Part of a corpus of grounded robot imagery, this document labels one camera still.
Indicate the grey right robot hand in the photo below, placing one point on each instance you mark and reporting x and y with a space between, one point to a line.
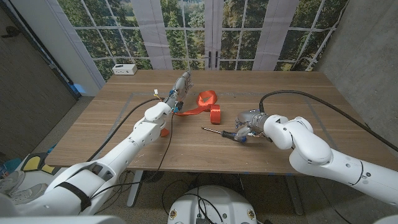
248 119

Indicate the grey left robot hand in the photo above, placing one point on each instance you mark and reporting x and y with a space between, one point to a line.
183 85

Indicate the orange ribbon spool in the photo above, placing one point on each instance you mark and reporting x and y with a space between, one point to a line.
215 113

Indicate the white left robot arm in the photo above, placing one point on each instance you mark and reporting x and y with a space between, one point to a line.
136 140

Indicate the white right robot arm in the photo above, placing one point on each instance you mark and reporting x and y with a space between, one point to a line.
311 149

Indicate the red toy strawberry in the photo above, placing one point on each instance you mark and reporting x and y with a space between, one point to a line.
164 133

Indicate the white power strip box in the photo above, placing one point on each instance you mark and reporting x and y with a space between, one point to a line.
124 69

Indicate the white table leg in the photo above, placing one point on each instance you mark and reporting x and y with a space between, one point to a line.
295 196
134 189

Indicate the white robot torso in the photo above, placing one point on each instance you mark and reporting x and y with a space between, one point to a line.
214 205

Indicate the printed window forest backdrop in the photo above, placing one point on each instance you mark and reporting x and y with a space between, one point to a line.
280 31

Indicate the black round base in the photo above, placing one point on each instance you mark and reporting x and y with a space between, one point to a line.
153 176

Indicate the yellow and black object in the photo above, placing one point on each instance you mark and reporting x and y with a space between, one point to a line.
32 162

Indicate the grey sneaker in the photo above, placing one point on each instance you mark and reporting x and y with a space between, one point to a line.
12 182
31 193

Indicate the teal object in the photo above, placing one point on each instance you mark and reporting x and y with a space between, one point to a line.
12 164

